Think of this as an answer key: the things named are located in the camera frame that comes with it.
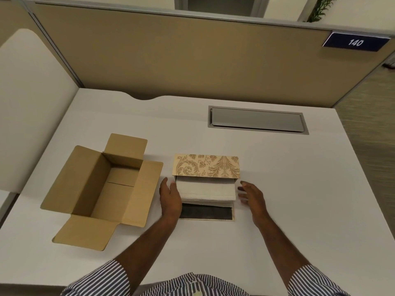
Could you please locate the person's left hand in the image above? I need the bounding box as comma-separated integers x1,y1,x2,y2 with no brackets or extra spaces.
159,177,183,225

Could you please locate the person's right hand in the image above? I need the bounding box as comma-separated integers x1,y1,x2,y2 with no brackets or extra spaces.
237,181,270,229

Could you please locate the person's left forearm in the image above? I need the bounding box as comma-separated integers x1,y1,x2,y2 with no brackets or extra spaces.
119,218,179,296

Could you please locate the person's right forearm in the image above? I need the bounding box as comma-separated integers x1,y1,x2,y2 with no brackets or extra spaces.
253,219,313,285

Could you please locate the white folded cloth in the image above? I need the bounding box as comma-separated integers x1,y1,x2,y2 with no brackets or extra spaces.
175,178,237,207

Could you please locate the open brown cardboard box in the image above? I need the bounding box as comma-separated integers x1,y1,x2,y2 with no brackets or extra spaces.
40,133,164,251

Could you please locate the blue white striped shirt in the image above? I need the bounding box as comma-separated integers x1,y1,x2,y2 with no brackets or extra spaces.
60,259,352,296

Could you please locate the white rounded side panel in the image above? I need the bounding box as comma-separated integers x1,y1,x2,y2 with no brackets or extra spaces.
0,28,79,194

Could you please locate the blue number sign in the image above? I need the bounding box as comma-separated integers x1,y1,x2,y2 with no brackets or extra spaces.
322,31,390,52

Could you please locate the green plant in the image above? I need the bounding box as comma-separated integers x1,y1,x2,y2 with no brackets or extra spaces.
304,0,336,23

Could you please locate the narrow beige partition panel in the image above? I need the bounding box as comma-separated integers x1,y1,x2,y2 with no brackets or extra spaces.
0,0,81,89

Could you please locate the grey desk cable hatch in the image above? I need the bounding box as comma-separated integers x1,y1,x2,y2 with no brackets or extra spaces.
208,105,309,135

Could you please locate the grey door frame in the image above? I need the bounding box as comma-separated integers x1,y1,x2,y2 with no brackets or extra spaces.
174,0,267,18

